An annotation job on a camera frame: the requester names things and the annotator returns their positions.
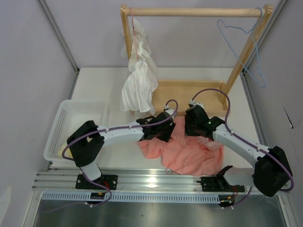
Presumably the blue wire hanger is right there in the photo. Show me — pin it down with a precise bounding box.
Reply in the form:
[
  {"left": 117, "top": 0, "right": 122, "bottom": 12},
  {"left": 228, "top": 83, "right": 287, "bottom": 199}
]
[{"left": 217, "top": 8, "right": 267, "bottom": 88}]

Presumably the wooden clothes rack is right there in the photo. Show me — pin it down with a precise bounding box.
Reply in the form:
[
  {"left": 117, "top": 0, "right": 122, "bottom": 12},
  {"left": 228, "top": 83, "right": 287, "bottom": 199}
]
[{"left": 120, "top": 4, "right": 273, "bottom": 117}]

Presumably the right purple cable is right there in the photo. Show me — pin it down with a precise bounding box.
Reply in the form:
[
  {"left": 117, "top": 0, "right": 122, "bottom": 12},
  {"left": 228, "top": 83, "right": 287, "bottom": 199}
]
[{"left": 191, "top": 88, "right": 295, "bottom": 191}]

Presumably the pink hanger with white garment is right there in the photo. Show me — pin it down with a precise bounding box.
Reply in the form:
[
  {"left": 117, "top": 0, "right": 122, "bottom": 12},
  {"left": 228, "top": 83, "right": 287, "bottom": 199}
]
[{"left": 130, "top": 7, "right": 139, "bottom": 61}]

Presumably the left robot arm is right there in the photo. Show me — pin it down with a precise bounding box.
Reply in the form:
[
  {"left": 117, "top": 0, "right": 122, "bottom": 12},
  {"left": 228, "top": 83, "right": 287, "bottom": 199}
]
[{"left": 62, "top": 109, "right": 175, "bottom": 189}]

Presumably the white plastic basket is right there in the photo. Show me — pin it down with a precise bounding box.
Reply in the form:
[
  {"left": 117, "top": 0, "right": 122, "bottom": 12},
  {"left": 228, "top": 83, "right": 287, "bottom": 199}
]
[{"left": 44, "top": 100, "right": 110, "bottom": 161}]

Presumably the white garment on hanger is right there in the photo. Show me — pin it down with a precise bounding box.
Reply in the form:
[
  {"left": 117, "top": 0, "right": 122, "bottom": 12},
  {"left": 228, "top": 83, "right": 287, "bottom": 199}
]
[{"left": 120, "top": 18, "right": 158, "bottom": 114}]

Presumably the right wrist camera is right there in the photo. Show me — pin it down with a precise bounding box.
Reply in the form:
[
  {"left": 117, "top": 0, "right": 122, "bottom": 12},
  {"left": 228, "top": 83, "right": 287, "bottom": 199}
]
[{"left": 188, "top": 100, "right": 205, "bottom": 109}]

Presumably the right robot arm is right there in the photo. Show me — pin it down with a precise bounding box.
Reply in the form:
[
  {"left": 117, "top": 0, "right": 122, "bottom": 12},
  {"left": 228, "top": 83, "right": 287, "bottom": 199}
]
[{"left": 185, "top": 103, "right": 293, "bottom": 197}]

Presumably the pink skirt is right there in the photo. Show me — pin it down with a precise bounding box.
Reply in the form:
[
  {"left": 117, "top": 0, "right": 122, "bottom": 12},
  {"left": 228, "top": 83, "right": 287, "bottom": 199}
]
[{"left": 138, "top": 117, "right": 224, "bottom": 176}]

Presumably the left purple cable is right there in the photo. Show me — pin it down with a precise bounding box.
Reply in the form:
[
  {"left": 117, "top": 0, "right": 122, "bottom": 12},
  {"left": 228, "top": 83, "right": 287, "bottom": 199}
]
[{"left": 62, "top": 99, "right": 178, "bottom": 190}]

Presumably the pastel floral cloth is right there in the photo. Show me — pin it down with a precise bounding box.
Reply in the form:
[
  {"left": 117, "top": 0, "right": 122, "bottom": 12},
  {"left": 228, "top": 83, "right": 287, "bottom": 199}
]
[{"left": 57, "top": 142, "right": 72, "bottom": 158}]

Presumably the purple cable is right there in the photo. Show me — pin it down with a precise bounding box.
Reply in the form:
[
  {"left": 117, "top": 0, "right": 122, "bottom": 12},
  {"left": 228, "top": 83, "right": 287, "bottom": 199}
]
[
  {"left": 191, "top": 88, "right": 295, "bottom": 191},
  {"left": 62, "top": 99, "right": 178, "bottom": 190}
]

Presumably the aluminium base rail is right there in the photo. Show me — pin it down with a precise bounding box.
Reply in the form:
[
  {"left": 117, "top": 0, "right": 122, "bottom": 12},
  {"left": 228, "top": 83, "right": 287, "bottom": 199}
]
[{"left": 32, "top": 167, "right": 261, "bottom": 204}]

